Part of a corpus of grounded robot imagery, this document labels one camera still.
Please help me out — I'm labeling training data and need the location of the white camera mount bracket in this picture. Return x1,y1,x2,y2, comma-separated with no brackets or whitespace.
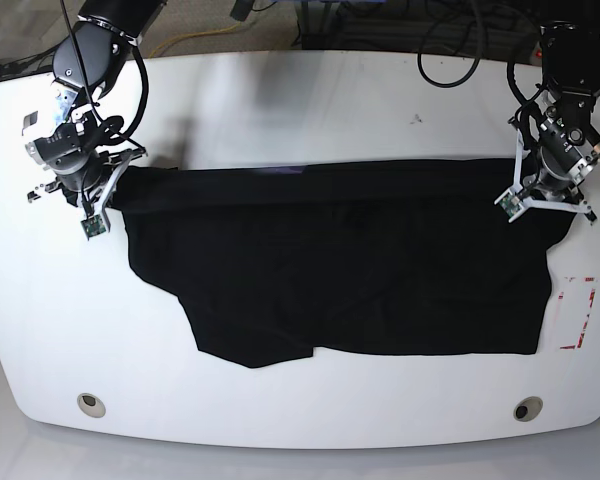
494,130,597,223
78,148,146,240

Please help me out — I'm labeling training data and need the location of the red tape rectangle marking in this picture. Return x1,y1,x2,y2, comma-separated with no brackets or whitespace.
552,276,598,351

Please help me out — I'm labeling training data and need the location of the table cable grommet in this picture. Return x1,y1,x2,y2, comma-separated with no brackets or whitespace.
513,396,544,422
77,393,106,419

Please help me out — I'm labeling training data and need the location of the left table cable grommet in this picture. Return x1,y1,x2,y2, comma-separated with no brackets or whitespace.
77,393,106,419

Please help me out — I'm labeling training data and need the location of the black T-shirt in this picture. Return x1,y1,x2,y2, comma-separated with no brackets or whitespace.
110,159,573,369

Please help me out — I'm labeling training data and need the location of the right table cable grommet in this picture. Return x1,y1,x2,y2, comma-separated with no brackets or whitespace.
513,396,544,422

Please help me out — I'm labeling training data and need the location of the yellow cable on floor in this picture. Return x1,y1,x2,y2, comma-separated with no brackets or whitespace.
152,22,241,60

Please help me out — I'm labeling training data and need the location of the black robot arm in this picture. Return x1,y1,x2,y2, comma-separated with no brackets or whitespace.
507,22,600,202
22,1,165,209

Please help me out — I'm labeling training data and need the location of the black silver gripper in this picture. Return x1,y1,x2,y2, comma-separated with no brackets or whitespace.
22,82,146,205
513,89,600,200

